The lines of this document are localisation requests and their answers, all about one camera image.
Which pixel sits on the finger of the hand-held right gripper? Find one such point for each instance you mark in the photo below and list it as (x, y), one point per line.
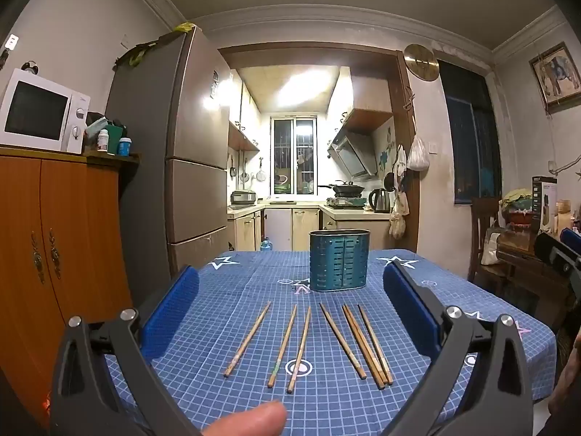
(556, 256)
(572, 238)

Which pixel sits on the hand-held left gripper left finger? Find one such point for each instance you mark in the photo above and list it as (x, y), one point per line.
(170, 313)

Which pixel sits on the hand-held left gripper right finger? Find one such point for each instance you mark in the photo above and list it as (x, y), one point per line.
(411, 313)

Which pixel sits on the wooden chopstick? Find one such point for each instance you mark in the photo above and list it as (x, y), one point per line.
(299, 349)
(362, 347)
(247, 339)
(368, 345)
(375, 345)
(282, 346)

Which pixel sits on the row of wooden chopsticks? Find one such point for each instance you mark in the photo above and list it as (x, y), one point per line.
(342, 341)

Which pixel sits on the blue metal utensil holder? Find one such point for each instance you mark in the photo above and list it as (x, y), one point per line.
(338, 259)

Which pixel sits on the person's right forearm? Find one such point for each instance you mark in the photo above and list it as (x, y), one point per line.
(567, 395)

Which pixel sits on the person's left hand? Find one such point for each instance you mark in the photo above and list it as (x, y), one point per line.
(249, 420)

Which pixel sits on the dark wooden side table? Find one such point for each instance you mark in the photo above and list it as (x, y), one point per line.
(526, 277)

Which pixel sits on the black cardboard box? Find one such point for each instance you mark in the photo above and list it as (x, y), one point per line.
(544, 204)

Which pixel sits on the dark wooden chair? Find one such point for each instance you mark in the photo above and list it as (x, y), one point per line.
(485, 218)

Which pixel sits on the blue checkered star tablecloth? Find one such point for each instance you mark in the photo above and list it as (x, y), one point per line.
(254, 281)

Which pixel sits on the beige hanging bag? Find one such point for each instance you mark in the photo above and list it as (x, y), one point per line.
(398, 218)

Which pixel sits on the steel electric kettle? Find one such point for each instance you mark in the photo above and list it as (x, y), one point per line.
(380, 200)

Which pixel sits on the blue gas cylinder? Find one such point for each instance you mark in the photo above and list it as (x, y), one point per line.
(267, 245)

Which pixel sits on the gas stove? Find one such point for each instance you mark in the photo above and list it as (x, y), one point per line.
(347, 202)

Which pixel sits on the black hanging pan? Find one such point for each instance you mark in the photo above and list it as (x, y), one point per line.
(389, 181)

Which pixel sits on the silver countertop cooker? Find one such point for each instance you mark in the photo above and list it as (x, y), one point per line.
(244, 198)

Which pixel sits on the beige kitchen counter cabinets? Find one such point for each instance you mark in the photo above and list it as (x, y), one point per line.
(304, 227)

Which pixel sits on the black wok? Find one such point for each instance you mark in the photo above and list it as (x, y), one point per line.
(347, 187)

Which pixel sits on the dark window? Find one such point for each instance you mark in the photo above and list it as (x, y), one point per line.
(467, 136)

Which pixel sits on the white hanging cloth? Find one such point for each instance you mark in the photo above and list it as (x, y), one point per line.
(399, 161)

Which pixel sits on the white hanging plastic bag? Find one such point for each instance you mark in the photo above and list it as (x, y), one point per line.
(417, 156)

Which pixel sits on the orange wooden cabinet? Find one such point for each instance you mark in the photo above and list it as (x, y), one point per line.
(27, 236)

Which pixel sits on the round hanging strainer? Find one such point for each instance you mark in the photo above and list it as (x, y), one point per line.
(261, 175)

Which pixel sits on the steel range hood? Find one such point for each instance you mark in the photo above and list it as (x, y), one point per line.
(352, 156)

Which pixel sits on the blue white jar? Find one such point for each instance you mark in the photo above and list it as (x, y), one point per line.
(124, 146)

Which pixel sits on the white bottle red label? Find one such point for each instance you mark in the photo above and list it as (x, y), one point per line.
(103, 140)

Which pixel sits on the green box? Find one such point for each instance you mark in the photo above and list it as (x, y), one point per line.
(116, 131)

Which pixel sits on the brown three-door refrigerator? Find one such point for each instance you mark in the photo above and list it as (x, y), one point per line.
(195, 122)

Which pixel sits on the barred kitchen window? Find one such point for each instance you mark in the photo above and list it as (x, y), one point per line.
(293, 154)

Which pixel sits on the beige cabinet above hood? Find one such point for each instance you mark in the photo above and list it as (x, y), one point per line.
(367, 100)

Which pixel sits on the white microwave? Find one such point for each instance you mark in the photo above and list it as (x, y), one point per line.
(36, 109)

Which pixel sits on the dark green bag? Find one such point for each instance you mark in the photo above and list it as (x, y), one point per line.
(134, 53)

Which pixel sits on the yellow bag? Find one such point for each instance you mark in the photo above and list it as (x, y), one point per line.
(184, 27)

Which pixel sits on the framed wall picture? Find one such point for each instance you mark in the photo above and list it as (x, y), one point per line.
(556, 77)

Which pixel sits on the white wall switch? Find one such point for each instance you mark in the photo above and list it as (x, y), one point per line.
(433, 146)

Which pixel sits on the beige wall cabinets brown base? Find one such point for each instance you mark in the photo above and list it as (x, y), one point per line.
(243, 122)

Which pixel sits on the gold wall clock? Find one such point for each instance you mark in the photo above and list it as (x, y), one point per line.
(421, 62)

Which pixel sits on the white wall socket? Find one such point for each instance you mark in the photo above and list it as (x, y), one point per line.
(11, 42)

